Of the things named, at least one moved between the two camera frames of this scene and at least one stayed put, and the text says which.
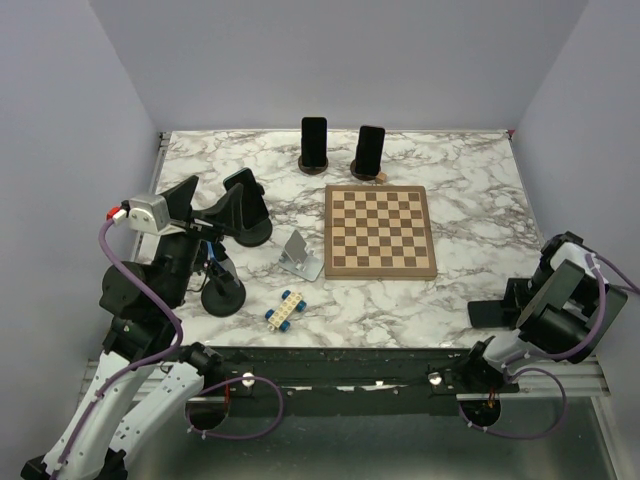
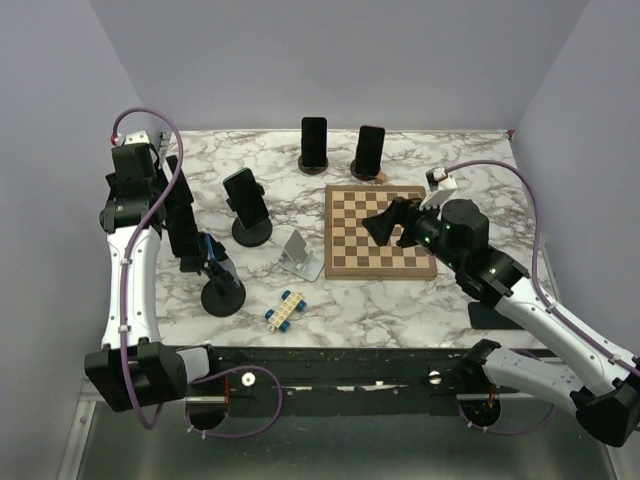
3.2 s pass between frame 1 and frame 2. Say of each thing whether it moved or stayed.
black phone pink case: stayed
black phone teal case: stayed
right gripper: moved
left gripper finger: moved
